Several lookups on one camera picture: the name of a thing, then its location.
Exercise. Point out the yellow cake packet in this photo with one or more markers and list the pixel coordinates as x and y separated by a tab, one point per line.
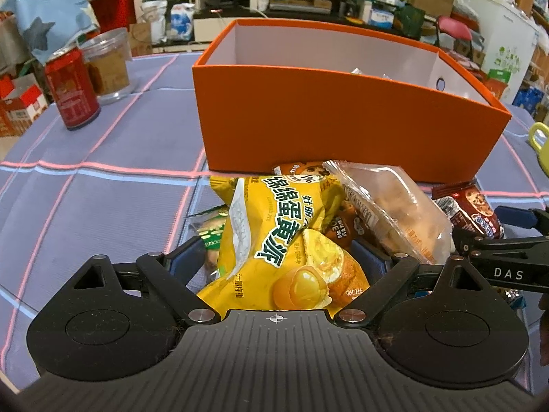
274	231

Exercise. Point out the red drink can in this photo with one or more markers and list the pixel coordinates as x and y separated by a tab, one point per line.
70	94

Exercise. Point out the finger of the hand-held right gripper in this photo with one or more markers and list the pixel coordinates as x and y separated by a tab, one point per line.
514	218
506	266

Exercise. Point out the dark green bag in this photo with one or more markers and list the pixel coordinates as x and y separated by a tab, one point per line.
409	21

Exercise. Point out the red folding chair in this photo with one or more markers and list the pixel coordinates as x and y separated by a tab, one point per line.
454	30

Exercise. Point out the white chest freezer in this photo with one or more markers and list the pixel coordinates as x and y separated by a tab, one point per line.
502	30

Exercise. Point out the red crate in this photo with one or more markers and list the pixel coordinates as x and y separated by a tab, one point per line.
113	10

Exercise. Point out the yellow-green mug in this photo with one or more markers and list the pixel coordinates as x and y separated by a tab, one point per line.
541	150

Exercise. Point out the low blue white box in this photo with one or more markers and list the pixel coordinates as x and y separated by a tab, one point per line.
381	17

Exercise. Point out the orange paper bag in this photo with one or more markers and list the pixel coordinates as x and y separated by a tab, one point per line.
497	86

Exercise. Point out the blue checked tablecloth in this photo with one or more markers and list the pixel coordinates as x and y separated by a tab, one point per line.
107	206

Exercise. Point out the clear plastic jar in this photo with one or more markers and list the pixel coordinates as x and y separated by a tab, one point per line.
109	73

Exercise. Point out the blue white bag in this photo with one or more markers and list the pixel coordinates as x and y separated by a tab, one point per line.
182	21

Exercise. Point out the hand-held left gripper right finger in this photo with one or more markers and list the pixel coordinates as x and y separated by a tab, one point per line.
379	266

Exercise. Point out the clear bread packet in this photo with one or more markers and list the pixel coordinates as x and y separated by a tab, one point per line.
394	210

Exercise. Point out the white television cabinet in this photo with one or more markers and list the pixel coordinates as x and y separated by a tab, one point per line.
206	30

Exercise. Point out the dark red cookie packet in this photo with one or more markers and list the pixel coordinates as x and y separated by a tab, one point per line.
467	210

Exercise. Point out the brown paper bag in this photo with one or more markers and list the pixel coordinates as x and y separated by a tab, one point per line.
141	38

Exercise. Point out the orange cardboard box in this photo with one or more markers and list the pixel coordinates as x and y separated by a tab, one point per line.
321	124

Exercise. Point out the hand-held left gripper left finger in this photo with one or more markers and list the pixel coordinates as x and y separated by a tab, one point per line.
184	261

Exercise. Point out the green cracker packet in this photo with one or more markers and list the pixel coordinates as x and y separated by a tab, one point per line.
212	231

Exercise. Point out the white plastic bag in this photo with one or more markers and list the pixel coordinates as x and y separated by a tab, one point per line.
153	21

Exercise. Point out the blue star printed cloth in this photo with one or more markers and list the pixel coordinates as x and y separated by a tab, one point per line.
47	8

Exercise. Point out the blue printed box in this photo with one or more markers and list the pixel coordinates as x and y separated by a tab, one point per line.
527	98

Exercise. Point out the orange brown cookie packet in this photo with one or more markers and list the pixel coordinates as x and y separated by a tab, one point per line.
300	171

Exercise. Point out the red house printed box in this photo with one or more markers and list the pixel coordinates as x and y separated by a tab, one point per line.
21	107

